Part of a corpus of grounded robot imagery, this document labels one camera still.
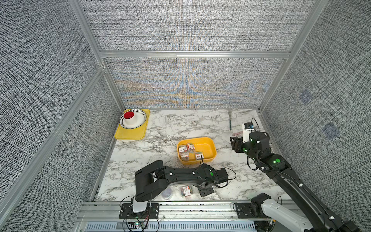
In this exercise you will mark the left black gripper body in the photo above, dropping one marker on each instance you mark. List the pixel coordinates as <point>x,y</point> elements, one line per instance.
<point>205,193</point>

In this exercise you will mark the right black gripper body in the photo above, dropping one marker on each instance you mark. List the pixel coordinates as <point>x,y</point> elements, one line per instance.
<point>241,146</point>

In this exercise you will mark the paper clip box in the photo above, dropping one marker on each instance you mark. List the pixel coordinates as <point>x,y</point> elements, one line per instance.
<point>199,155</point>
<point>182,149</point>
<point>186,191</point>
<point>190,147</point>

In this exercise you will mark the yellow plastic storage box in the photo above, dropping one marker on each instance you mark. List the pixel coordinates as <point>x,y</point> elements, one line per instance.
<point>202,144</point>

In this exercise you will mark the paper clip box front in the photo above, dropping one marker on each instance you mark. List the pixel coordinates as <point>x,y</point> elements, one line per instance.
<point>199,155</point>

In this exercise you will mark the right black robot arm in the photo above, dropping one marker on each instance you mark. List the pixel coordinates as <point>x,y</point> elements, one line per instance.
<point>318,217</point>

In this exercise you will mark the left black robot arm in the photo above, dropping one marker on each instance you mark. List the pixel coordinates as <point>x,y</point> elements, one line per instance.
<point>154,178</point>

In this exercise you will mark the paper clip box underneath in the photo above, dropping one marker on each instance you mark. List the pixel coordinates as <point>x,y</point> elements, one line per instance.
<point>184,156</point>

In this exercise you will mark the yellow flat tray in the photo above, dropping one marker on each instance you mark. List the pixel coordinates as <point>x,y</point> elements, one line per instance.
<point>132,134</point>

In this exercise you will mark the white patterned bowl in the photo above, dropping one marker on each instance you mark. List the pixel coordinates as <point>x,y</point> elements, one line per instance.
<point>133,119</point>

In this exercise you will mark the white cup red inside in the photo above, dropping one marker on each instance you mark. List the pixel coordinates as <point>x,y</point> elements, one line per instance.
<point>128,116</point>

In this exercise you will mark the pink handled fork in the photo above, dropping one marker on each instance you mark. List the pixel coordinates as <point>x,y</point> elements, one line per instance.
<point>238,133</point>

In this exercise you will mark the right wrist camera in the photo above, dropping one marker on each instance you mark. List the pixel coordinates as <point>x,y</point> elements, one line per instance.
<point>247,129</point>

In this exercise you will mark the green handled fork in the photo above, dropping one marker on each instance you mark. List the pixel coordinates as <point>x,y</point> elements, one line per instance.
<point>230,119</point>

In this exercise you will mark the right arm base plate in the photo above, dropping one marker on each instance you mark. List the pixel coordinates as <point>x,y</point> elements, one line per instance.
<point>246,210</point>

